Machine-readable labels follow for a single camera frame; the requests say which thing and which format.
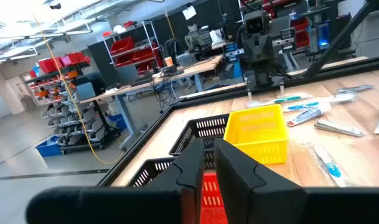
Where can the blue floor bin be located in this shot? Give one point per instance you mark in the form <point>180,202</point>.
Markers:
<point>49,147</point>
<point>118,121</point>

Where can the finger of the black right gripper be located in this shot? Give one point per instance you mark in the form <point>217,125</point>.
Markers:
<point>288,33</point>
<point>232,51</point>

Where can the red bin shelf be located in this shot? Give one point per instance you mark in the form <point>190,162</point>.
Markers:
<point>301,34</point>

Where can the orange cup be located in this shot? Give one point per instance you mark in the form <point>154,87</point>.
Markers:
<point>169,61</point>

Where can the black plastic basket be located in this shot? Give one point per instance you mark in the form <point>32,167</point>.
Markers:
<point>148,171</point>
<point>195,130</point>

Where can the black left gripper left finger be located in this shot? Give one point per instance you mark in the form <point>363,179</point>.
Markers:
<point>189,168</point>

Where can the black diagonal frame strut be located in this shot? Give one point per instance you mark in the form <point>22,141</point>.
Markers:
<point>341,37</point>

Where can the yellow plastic basket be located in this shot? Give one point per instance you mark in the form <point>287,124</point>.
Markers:
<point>257,137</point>

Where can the blue lit device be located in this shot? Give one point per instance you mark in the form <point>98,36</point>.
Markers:
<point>323,37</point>

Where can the wooden top desk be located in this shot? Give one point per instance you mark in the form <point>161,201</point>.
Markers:
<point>189,70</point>

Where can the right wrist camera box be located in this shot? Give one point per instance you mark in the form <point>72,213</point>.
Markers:
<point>254,23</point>

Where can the red plastic basket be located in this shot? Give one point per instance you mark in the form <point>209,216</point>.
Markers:
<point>212,199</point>

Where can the bin rack with red bins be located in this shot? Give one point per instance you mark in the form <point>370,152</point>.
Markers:
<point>74,124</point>

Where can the blue white toothbrush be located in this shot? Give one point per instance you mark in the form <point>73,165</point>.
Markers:
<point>304,106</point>
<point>330,166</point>

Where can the dark desk monitor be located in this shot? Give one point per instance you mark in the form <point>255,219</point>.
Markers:
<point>92,82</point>

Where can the black ceiling camera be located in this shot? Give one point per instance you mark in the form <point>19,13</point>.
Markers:
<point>55,6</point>

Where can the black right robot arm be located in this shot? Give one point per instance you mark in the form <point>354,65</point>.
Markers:
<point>264,77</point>

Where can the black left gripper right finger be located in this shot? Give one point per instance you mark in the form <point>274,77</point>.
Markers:
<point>245,186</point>

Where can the white hanging sign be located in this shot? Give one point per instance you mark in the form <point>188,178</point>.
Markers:
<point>189,12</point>

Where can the black backpack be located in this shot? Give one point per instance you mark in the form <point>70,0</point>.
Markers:
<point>172,48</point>

